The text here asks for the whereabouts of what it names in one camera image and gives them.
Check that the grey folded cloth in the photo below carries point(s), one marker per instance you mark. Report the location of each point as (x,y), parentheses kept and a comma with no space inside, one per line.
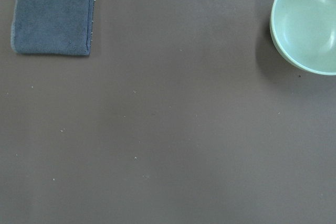
(61,27)

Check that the light green bowl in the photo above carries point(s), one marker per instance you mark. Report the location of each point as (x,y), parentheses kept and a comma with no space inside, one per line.
(303,32)

